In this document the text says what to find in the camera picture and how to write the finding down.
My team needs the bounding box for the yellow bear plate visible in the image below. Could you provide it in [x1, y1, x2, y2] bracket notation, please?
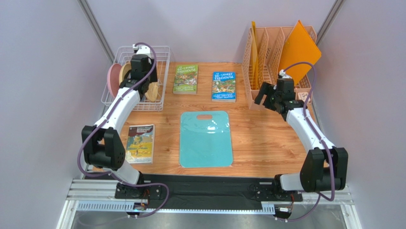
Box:
[145, 82, 159, 102]

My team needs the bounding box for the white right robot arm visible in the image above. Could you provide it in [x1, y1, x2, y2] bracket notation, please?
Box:
[254, 78, 348, 193]

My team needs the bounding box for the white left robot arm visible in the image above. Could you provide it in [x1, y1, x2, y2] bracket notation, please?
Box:
[78, 54, 156, 188]

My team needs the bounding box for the tan plate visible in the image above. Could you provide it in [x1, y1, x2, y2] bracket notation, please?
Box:
[119, 61, 132, 88]

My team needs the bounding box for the pink plate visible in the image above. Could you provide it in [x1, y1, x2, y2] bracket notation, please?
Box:
[107, 63, 122, 98]

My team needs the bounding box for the pink plastic desk organizer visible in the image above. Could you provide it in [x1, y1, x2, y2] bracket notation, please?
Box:
[242, 26, 318, 111]

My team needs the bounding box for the blue 26-Storey Treehouse book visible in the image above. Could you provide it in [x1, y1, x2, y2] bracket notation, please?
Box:
[211, 72, 236, 103]

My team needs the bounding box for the green 65-Storey Treehouse book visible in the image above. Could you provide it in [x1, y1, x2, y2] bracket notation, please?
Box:
[173, 64, 199, 94]

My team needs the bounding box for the thin orange folder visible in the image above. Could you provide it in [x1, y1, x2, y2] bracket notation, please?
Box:
[251, 21, 258, 90]

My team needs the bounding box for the teal cutting board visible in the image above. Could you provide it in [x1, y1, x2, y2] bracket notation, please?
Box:
[179, 111, 233, 168]

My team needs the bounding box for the Brideshead Revisited paperback book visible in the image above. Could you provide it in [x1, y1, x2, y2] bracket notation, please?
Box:
[125, 124, 155, 164]

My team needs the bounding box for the black base mat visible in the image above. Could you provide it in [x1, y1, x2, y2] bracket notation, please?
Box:
[84, 173, 304, 210]

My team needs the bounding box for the white wire dish rack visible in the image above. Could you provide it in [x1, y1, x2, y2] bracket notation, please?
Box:
[101, 46, 173, 111]

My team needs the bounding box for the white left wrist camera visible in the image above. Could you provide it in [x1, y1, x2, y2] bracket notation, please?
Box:
[132, 44, 151, 56]

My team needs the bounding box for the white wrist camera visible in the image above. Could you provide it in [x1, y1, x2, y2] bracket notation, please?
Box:
[278, 70, 292, 79]
[132, 44, 151, 56]

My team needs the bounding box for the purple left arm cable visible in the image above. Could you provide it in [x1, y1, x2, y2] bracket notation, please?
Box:
[77, 42, 170, 219]

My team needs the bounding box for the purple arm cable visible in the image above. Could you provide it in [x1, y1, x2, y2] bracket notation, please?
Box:
[77, 42, 170, 219]
[274, 62, 335, 222]

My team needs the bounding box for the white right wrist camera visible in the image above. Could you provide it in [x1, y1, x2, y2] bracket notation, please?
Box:
[278, 70, 292, 79]

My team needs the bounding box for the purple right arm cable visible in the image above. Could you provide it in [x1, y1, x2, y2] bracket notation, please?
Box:
[274, 62, 335, 222]

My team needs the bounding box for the aluminium frame rail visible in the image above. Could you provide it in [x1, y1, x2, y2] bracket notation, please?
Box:
[57, 179, 362, 229]

